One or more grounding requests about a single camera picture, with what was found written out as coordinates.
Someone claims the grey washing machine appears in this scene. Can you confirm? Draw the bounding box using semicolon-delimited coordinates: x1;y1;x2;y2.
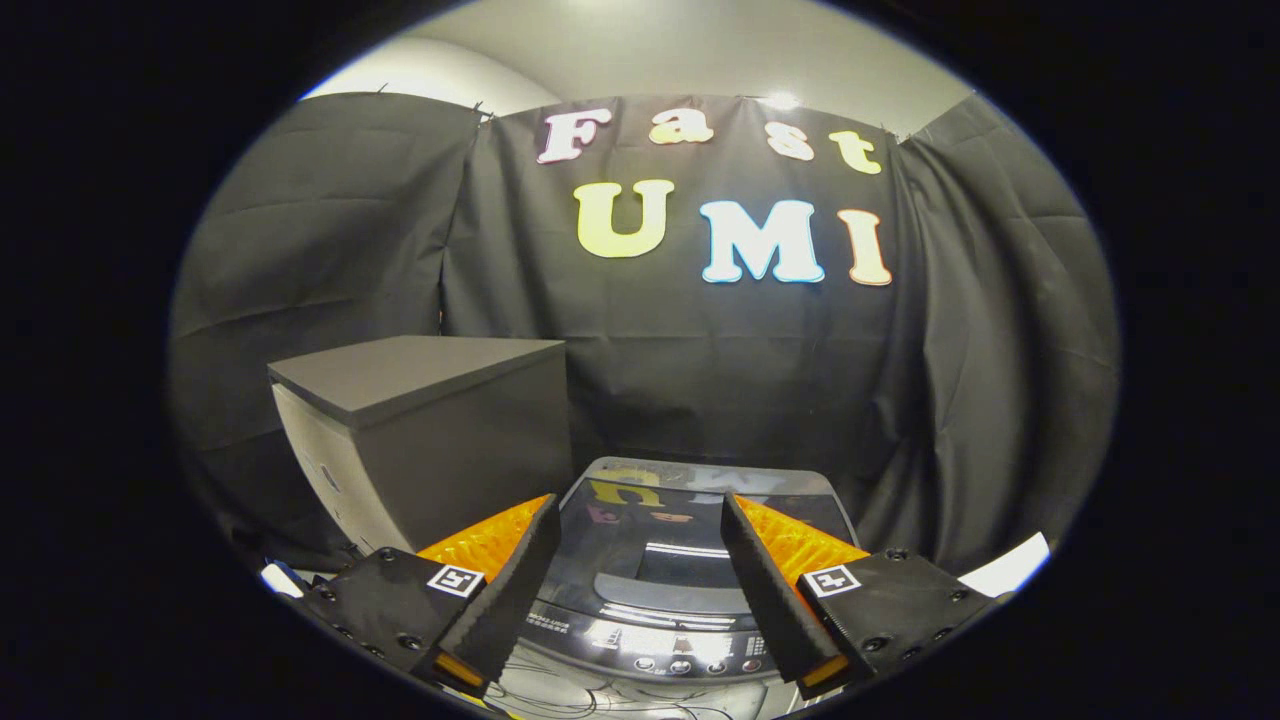
490;457;861;720

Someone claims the black backdrop cloth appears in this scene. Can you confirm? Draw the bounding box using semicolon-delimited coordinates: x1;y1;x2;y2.
168;92;1121;576

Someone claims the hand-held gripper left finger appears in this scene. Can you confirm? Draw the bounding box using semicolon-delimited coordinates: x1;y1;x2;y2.
300;494;561;699

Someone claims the grey cabinet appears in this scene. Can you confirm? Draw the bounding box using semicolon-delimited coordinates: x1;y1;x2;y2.
267;335;576;561

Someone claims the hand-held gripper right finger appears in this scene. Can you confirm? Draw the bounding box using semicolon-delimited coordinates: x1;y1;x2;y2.
720;492;1006;701

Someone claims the white board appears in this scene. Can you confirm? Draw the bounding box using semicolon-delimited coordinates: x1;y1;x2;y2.
955;532;1051;598

